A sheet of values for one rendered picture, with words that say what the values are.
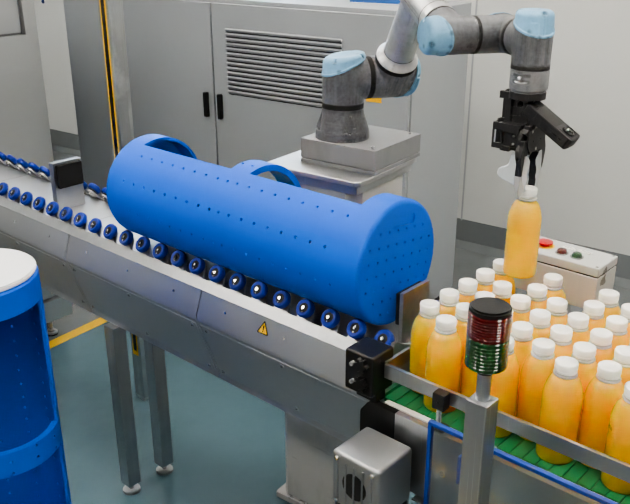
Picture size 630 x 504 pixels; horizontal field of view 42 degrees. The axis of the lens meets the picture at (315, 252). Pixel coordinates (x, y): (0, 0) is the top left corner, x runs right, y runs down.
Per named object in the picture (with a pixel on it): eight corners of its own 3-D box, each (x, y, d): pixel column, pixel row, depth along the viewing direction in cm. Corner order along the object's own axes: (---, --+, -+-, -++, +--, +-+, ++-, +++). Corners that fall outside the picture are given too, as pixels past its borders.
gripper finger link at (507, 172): (497, 194, 168) (505, 149, 166) (523, 200, 165) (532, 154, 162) (490, 195, 166) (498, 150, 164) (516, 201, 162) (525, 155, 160)
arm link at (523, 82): (557, 68, 158) (537, 74, 153) (554, 92, 160) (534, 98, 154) (522, 64, 163) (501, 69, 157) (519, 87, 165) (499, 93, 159)
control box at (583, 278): (530, 273, 195) (535, 233, 191) (612, 297, 183) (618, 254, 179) (510, 286, 188) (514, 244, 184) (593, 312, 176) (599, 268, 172)
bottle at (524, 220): (501, 277, 171) (508, 198, 164) (503, 265, 177) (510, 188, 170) (535, 281, 169) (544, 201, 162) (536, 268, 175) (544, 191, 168)
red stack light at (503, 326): (480, 321, 126) (482, 298, 124) (518, 334, 122) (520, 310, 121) (458, 335, 122) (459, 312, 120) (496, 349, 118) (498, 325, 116)
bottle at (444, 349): (465, 405, 161) (471, 326, 154) (443, 418, 156) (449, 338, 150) (437, 391, 165) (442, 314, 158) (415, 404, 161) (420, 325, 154)
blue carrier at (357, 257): (184, 225, 246) (188, 130, 237) (426, 310, 192) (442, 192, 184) (104, 239, 225) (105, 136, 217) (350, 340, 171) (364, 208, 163)
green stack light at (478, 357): (478, 349, 128) (480, 321, 126) (514, 363, 124) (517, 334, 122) (455, 365, 123) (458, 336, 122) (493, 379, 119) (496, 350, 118)
